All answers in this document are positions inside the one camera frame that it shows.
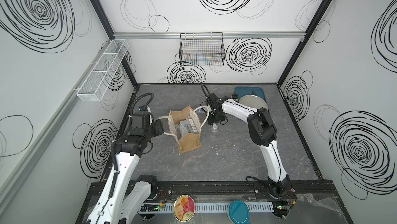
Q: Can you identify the teal round lid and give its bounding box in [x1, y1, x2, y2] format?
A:
[227, 200, 250, 224]

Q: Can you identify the grey round plate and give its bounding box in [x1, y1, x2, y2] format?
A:
[239, 95, 269, 110]

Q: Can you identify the black corner frame post left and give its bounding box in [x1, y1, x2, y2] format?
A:
[90, 0, 139, 90]

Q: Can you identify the aluminium wall rail back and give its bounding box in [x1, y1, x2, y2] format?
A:
[114, 31, 306, 40]

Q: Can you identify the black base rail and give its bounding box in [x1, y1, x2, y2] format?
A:
[153, 180, 338, 201]

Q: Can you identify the teal plastic tray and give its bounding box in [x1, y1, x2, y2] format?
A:
[235, 87, 266, 101]

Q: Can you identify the black corner frame post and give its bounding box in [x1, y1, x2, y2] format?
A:
[277, 0, 333, 88]
[90, 0, 139, 90]

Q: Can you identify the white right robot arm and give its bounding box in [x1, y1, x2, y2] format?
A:
[206, 93, 292, 199]

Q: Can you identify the aluminium wall rail left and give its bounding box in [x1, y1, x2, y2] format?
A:
[1, 42, 110, 215]

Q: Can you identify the white wire shelf basket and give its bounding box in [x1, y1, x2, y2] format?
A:
[77, 39, 129, 102]

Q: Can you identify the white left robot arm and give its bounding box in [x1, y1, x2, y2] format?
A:
[85, 109, 164, 224]

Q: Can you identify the black wire basket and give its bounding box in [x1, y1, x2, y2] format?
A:
[178, 38, 226, 66]

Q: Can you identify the black corner frame post right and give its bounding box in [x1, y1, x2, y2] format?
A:
[277, 0, 333, 88]

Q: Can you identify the aluminium wall rail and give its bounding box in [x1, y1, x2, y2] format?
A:
[1, 42, 110, 215]
[114, 31, 306, 40]

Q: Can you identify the burlap canvas tote bag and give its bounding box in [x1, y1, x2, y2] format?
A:
[158, 105, 209, 154]

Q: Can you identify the round tin pink lid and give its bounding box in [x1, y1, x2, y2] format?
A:
[173, 195, 196, 222]

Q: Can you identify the white slotted cable duct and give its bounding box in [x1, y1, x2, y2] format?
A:
[138, 202, 274, 214]

